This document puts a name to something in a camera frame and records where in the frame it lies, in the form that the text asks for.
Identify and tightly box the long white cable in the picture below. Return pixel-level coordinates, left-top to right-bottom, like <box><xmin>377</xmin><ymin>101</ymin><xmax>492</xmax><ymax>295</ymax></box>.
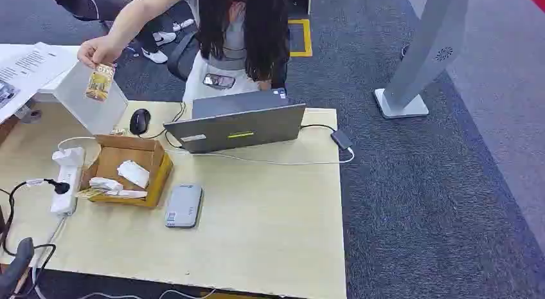
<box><xmin>165</xmin><ymin>146</ymin><xmax>355</xmax><ymax>167</ymax></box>

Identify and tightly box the printed white paper sheet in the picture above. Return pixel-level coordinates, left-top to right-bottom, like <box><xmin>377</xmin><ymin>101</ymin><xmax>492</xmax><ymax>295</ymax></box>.
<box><xmin>0</xmin><ymin>42</ymin><xmax>80</xmax><ymax>124</ymax></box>

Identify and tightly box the smartphone with dark screen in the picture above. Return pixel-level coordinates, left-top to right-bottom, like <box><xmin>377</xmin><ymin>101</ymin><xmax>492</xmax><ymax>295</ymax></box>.
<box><xmin>202</xmin><ymin>73</ymin><xmax>237</xmax><ymax>91</ymax></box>

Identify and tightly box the white power strip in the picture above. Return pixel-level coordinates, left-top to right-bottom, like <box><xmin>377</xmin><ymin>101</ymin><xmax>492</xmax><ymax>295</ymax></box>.
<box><xmin>49</xmin><ymin>147</ymin><xmax>86</xmax><ymax>217</ymax></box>

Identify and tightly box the person's hand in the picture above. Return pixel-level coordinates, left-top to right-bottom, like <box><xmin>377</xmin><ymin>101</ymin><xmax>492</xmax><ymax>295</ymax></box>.
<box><xmin>77</xmin><ymin>35</ymin><xmax>123</xmax><ymax>71</ymax></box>

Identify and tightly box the stack of white cards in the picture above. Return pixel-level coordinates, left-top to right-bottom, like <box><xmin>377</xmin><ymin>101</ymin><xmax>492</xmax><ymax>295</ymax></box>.
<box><xmin>88</xmin><ymin>176</ymin><xmax>124</xmax><ymax>193</ymax></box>

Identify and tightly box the person at desk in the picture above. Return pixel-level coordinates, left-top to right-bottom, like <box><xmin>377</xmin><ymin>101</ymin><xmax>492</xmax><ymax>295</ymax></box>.
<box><xmin>181</xmin><ymin>0</ymin><xmax>294</xmax><ymax>105</ymax></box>

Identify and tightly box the grey floor stand pillar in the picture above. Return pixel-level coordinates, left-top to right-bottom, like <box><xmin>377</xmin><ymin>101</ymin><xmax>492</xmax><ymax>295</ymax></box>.
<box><xmin>374</xmin><ymin>0</ymin><xmax>472</xmax><ymax>120</ymax></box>

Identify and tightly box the black office chair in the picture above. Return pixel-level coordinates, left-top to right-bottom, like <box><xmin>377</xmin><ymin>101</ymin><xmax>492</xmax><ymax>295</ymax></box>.
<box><xmin>166</xmin><ymin>30</ymin><xmax>201</xmax><ymax>82</ymax></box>

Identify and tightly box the black computer mouse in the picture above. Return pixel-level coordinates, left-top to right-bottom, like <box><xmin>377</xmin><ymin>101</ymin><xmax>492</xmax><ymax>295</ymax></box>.
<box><xmin>129</xmin><ymin>108</ymin><xmax>152</xmax><ymax>136</ymax></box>

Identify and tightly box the white box panel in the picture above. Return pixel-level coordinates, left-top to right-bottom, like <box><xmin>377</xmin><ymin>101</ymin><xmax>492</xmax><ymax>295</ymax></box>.
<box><xmin>53</xmin><ymin>60</ymin><xmax>129</xmax><ymax>136</ymax></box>

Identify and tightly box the tilted white card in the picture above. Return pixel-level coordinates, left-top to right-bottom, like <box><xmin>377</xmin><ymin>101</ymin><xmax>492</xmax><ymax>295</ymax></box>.
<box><xmin>116</xmin><ymin>159</ymin><xmax>150</xmax><ymax>190</ymax></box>

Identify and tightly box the grey laptop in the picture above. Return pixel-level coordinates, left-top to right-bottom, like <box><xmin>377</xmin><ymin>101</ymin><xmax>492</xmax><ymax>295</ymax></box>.
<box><xmin>163</xmin><ymin>88</ymin><xmax>307</xmax><ymax>155</ymax></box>

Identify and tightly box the white power strip cable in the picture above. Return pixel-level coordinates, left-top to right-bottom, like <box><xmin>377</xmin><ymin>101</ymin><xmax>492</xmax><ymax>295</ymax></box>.
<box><xmin>30</xmin><ymin>215</ymin><xmax>70</xmax><ymax>299</ymax></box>

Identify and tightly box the dark grey adapter hub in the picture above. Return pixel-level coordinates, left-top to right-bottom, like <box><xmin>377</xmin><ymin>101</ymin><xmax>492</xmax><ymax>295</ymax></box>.
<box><xmin>330</xmin><ymin>129</ymin><xmax>353</xmax><ymax>151</ymax></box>

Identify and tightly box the brown cardboard card box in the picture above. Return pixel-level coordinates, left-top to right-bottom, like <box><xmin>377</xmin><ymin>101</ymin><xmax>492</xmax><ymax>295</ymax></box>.
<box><xmin>78</xmin><ymin>134</ymin><xmax>175</xmax><ymax>209</ymax></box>

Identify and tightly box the white cable on floor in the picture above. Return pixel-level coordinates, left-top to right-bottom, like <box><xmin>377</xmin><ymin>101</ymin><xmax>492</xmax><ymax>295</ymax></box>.
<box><xmin>75</xmin><ymin>287</ymin><xmax>219</xmax><ymax>299</ymax></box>

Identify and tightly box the gold printed card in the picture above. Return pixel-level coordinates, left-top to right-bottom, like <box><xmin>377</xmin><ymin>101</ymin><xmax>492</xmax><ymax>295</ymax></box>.
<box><xmin>75</xmin><ymin>188</ymin><xmax>105</xmax><ymax>201</ymax></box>

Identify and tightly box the black plug with cable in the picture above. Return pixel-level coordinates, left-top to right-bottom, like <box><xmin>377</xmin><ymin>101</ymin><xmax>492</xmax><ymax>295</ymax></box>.
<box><xmin>0</xmin><ymin>178</ymin><xmax>71</xmax><ymax>289</ymax></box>

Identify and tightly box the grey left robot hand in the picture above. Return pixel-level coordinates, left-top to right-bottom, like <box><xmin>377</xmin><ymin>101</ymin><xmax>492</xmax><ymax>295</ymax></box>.
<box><xmin>0</xmin><ymin>237</ymin><xmax>35</xmax><ymax>299</ymax></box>

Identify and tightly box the seated person in background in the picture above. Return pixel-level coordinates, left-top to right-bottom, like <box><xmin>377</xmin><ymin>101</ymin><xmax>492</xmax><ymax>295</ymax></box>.
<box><xmin>46</xmin><ymin>0</ymin><xmax>197</xmax><ymax>65</ymax></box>

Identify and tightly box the thin white cable loop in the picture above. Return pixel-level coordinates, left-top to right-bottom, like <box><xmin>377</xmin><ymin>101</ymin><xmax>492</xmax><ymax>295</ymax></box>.
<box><xmin>57</xmin><ymin>136</ymin><xmax>98</xmax><ymax>151</ymax></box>

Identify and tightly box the yellow printed card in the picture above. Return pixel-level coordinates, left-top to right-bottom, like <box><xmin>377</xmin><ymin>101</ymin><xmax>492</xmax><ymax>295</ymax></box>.
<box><xmin>84</xmin><ymin>63</ymin><xmax>116</xmax><ymax>104</ymax></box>

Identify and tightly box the black mouse cable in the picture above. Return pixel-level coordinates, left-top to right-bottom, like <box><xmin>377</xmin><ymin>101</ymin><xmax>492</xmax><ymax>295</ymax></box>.
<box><xmin>139</xmin><ymin>101</ymin><xmax>187</xmax><ymax>141</ymax></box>

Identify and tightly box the black adapter cable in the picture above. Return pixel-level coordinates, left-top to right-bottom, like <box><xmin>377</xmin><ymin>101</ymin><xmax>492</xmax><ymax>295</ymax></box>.
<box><xmin>299</xmin><ymin>123</ymin><xmax>337</xmax><ymax>134</ymax></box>

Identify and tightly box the flat white card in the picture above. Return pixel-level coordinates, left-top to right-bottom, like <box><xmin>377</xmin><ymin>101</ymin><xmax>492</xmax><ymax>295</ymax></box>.
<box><xmin>105</xmin><ymin>189</ymin><xmax>148</xmax><ymax>199</ymax></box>

